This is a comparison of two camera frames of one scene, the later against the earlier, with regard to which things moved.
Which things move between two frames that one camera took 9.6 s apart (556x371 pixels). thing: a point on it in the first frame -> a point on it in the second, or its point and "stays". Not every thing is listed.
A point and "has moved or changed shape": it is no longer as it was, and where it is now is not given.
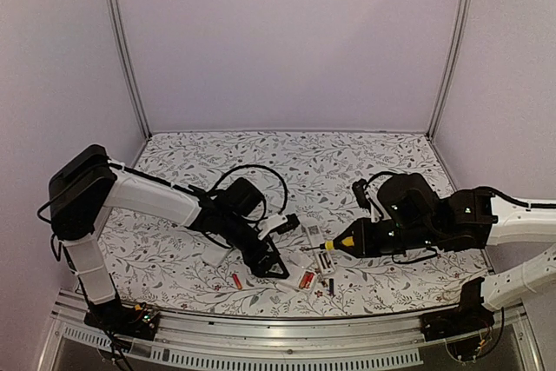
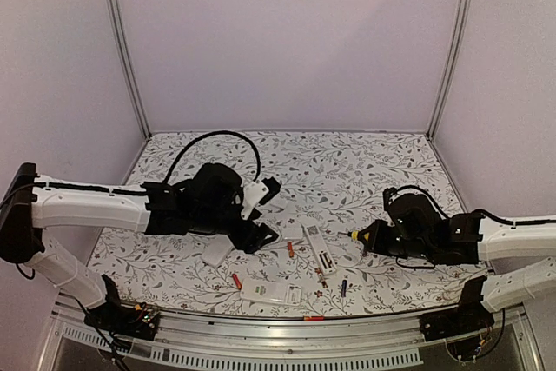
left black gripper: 260,269 -> 251,239
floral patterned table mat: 158,263 stays
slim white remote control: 324,260 stays
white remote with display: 301,279 -> 271,291
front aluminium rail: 199,342 stays
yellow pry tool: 329,244 has moved or changed shape
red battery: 307,277 -> 314,318
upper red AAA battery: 236,281 stays
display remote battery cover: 301,259 -> 293,231
